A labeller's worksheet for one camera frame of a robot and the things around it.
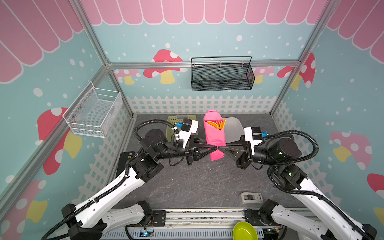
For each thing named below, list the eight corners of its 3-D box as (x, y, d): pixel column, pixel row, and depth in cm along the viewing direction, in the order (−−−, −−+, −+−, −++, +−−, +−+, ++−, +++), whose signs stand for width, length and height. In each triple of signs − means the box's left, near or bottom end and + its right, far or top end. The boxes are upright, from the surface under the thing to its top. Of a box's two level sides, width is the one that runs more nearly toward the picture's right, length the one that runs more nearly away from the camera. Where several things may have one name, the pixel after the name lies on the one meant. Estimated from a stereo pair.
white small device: (240, 203, 81) (242, 201, 77) (238, 194, 84) (240, 192, 80) (260, 203, 81) (263, 201, 77) (258, 194, 84) (261, 192, 80)
